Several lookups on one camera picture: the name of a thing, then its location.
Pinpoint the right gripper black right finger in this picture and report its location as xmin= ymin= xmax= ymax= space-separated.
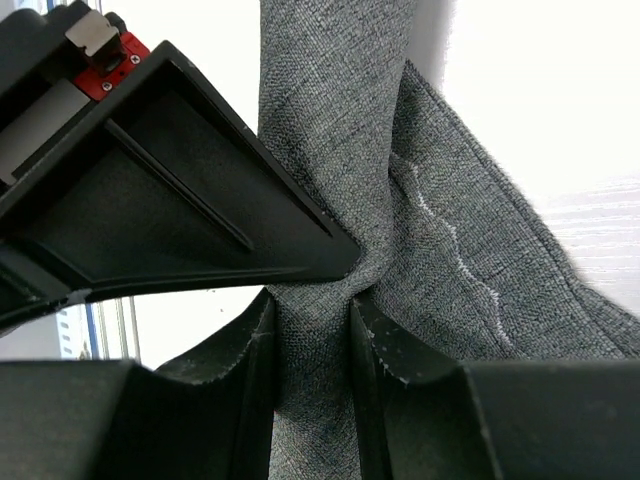
xmin=350 ymin=296 xmax=639 ymax=479

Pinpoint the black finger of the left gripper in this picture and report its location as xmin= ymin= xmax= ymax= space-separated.
xmin=1 ymin=42 xmax=360 ymax=328

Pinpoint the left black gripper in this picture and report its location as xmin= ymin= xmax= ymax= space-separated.
xmin=1 ymin=1 xmax=150 ymax=190

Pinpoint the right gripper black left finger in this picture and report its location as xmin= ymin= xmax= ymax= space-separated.
xmin=1 ymin=292 xmax=276 ymax=479

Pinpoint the grey cloth napkin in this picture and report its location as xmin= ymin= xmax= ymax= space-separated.
xmin=258 ymin=1 xmax=639 ymax=479

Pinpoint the white slotted cable duct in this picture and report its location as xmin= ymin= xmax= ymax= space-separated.
xmin=54 ymin=299 xmax=141 ymax=361

